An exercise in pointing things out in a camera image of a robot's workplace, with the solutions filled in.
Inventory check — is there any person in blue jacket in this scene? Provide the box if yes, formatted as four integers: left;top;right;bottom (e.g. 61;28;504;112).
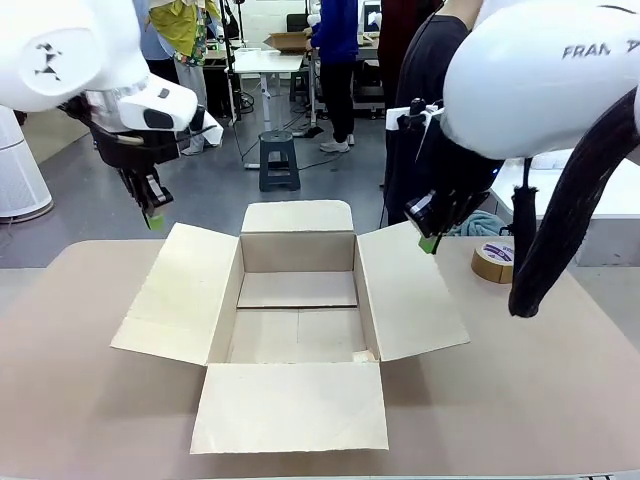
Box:
304;0;361;154

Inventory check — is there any white side table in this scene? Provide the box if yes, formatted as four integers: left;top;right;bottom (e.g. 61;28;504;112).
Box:
490;149;640;222

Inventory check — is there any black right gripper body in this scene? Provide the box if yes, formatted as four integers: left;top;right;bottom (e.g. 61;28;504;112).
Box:
426;133;505;201

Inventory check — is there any dark grey plastic stool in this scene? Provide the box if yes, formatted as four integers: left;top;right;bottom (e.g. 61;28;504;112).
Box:
258;130;302;193

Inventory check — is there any person in dark t-shirt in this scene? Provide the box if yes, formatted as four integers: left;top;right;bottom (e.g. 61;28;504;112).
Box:
383;0;474;227

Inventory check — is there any open background cardboard box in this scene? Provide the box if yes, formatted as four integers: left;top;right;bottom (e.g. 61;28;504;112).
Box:
266;30;310;55

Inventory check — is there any brown packing tape roll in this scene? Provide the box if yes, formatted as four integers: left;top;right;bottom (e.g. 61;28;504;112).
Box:
471;241;517;285

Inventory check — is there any black stand pole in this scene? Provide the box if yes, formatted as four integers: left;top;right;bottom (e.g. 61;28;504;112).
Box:
219;0;247;122

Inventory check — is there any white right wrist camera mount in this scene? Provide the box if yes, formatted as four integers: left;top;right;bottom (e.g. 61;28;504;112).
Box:
385;98;447;134

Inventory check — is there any computer monitor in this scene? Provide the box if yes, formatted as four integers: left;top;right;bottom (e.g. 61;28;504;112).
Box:
362;0;384;32

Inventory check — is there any thin black sleeved cable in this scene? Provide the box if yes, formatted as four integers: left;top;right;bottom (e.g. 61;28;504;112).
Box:
510;157;539;284

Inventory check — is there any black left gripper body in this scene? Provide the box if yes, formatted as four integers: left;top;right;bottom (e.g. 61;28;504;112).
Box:
85;118;180;177

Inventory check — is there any brown cardboard box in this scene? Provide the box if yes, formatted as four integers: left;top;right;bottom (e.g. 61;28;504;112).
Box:
109;199;472;455

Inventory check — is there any teal crumpled cloth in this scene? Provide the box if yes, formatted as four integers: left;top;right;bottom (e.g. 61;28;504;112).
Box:
455;209;512;237

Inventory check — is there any white background desk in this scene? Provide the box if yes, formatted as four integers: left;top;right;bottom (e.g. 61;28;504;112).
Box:
230;47;307;127

